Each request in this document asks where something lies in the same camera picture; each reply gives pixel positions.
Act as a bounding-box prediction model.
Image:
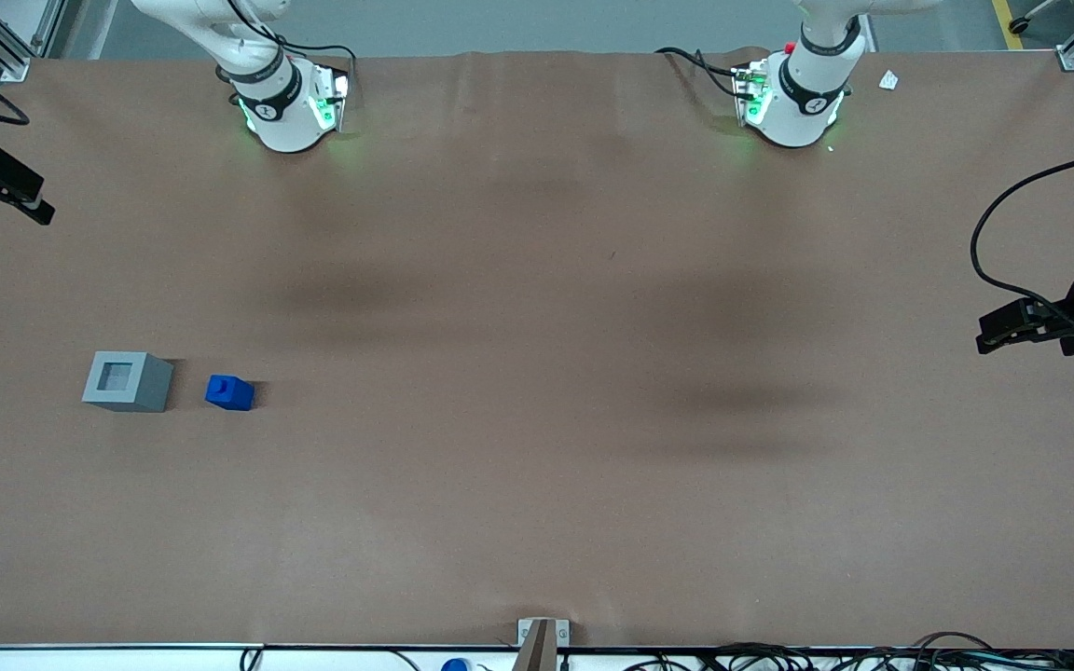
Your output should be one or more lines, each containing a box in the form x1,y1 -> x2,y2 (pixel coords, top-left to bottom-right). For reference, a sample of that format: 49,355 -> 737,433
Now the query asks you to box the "blue plastic peg part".
205,375 -> 256,413

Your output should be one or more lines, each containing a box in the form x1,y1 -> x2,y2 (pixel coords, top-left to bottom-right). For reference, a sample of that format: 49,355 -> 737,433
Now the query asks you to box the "gray square base block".
82,350 -> 175,414

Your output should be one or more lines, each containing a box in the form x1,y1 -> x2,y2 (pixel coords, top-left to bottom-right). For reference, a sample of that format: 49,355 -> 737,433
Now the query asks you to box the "black caster wheel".
1007,0 -> 1062,36

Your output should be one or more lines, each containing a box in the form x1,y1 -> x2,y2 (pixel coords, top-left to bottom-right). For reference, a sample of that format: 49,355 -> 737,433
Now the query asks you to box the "table cover sheet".
0,48 -> 1074,650

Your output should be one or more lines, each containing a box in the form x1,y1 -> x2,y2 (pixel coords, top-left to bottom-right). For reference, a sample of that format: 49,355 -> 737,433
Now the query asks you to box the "long black left wrist cable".
970,147 -> 1074,327

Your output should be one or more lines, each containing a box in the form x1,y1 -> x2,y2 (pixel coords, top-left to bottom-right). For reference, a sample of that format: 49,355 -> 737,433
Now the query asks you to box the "black right arm base cable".
225,0 -> 358,94

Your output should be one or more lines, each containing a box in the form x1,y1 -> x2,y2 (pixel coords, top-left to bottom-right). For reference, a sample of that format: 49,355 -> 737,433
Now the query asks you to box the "black arm base cable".
655,46 -> 750,100
225,0 -> 358,94

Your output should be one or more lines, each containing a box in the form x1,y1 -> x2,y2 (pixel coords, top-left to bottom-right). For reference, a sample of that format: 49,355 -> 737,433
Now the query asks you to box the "black cable bundle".
619,631 -> 1074,671

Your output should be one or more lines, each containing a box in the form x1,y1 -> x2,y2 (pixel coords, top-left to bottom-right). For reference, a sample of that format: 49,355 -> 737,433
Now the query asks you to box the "black left arm base cable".
655,46 -> 750,100

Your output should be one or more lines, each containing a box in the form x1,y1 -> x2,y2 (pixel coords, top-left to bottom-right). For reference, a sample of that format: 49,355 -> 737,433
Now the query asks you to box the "metal camera post bracket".
516,617 -> 572,671

